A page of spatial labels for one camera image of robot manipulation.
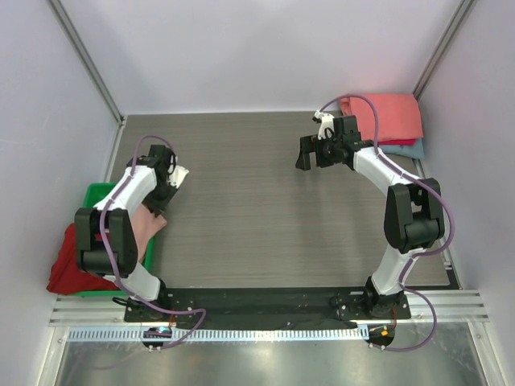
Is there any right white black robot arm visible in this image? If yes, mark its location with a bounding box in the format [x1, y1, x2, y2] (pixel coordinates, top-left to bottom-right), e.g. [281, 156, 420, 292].
[295, 112, 445, 318]

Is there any slotted white cable duct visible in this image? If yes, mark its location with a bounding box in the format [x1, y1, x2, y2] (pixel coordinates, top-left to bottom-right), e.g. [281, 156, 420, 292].
[67, 325, 369, 343]

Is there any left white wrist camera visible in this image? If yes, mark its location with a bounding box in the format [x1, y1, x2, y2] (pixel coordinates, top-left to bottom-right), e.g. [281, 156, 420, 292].
[167, 165, 189, 189]

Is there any left aluminium corner post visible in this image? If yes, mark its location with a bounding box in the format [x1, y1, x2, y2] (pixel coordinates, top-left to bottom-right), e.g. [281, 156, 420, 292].
[47, 0, 124, 126]

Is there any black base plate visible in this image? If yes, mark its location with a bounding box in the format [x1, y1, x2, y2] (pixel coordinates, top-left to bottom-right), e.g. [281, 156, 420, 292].
[123, 285, 412, 331]

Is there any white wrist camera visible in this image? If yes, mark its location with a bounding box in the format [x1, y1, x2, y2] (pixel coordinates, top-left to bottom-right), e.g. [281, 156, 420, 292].
[312, 110, 335, 140]
[167, 165, 189, 189]

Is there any red t shirt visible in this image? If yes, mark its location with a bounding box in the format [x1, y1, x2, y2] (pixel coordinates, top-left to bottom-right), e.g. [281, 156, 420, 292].
[47, 224, 117, 295]

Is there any folded coral t shirt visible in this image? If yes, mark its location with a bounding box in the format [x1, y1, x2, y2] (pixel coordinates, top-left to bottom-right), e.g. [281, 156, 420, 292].
[339, 93, 423, 142]

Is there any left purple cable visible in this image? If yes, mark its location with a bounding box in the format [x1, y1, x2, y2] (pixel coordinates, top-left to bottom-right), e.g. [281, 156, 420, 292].
[82, 134, 207, 370]

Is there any aluminium corner post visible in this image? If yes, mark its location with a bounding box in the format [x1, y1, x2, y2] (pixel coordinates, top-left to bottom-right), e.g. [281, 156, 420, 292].
[47, 0, 124, 126]
[413, 0, 477, 101]

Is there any purple cable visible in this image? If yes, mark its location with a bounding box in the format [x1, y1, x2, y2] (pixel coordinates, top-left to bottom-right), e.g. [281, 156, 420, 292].
[82, 134, 207, 370]
[320, 94, 456, 352]

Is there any aluminium frame rail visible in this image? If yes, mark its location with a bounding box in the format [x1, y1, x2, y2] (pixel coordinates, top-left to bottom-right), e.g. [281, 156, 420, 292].
[48, 289, 489, 327]

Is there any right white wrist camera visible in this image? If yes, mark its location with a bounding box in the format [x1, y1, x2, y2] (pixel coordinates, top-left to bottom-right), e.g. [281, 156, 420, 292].
[312, 110, 335, 140]

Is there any folded magenta t shirt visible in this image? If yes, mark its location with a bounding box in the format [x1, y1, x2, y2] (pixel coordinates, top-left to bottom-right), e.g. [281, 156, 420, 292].
[379, 139, 416, 146]

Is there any right aluminium corner post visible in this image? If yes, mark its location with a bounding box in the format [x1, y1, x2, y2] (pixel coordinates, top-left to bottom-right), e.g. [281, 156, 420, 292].
[413, 0, 477, 101]

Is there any pink printed t shirt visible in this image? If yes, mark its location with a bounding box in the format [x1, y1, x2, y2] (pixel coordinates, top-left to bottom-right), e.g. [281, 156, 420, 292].
[130, 204, 167, 262]

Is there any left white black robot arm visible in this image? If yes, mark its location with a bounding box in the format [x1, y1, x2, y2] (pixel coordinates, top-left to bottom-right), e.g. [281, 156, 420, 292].
[74, 143, 188, 322]

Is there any folded blue t shirt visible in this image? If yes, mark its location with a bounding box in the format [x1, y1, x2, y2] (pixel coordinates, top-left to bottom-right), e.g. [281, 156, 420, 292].
[380, 138, 425, 159]

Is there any green plastic bin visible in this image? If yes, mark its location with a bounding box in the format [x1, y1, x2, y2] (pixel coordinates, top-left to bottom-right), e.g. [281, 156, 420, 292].
[73, 182, 155, 298]

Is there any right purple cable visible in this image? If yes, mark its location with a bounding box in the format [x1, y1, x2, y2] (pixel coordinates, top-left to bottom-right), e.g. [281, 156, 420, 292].
[320, 94, 456, 352]

